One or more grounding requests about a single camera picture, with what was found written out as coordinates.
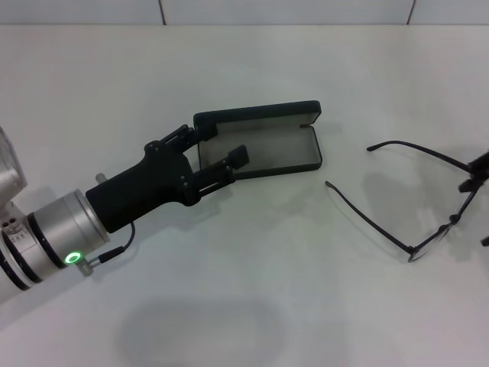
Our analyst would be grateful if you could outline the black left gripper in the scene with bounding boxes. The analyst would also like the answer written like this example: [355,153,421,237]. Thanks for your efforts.
[84,124,251,234]

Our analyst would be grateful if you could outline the black glasses case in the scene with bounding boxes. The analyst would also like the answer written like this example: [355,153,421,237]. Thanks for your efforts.
[193,99,323,181]

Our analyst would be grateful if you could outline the black framed glasses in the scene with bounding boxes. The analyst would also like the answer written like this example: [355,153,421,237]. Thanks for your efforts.
[324,140,483,265]

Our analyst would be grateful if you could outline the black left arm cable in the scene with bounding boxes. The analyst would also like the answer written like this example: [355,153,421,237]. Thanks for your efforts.
[77,220,138,277]

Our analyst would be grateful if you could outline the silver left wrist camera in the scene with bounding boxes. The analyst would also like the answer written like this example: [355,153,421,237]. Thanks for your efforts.
[0,125,29,192]

